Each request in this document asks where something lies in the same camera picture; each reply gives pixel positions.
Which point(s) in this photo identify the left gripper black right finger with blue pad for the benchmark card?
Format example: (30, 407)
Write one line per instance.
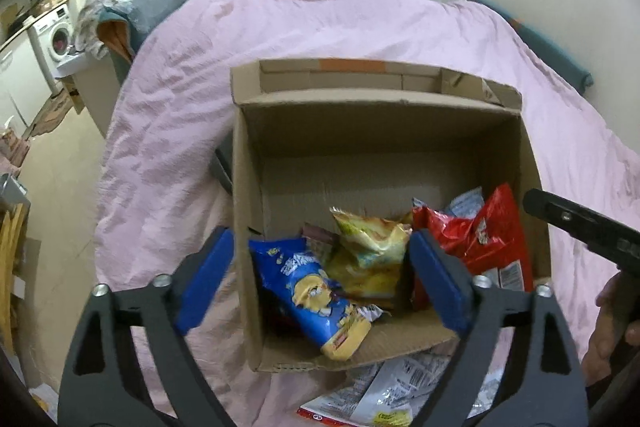
(516, 363)

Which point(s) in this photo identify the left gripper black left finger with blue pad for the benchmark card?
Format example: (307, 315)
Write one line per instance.
(102, 382)

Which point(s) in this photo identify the red snack bag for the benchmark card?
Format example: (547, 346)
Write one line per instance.
(492, 243)

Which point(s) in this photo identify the blue yellow bear snack bag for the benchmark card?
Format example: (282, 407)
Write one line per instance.
(292, 272)

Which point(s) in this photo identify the yellow chips bag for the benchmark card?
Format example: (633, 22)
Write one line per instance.
(367, 261)

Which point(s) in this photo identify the person's right hand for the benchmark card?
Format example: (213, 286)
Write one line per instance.
(596, 364)

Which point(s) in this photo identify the white yellow-label snack bag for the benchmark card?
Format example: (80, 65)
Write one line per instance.
(389, 393)

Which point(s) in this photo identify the blue white snack bag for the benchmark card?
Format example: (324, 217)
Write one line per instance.
(465, 205)

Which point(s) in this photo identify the teal bed edge cushion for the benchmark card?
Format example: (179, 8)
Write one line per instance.
(555, 57)

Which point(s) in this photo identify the pink bed duvet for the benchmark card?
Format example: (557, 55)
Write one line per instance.
(158, 202)

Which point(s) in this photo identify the dark grey cloth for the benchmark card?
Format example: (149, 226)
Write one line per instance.
(220, 166)

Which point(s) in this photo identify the striped cracker packet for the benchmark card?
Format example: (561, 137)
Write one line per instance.
(321, 242)

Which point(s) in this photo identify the white cabinet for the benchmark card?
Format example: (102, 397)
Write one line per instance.
(97, 84)

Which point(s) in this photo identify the brown cardboard box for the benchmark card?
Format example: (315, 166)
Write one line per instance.
(364, 136)

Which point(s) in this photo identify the white washing machine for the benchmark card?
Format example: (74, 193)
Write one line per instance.
(51, 38)

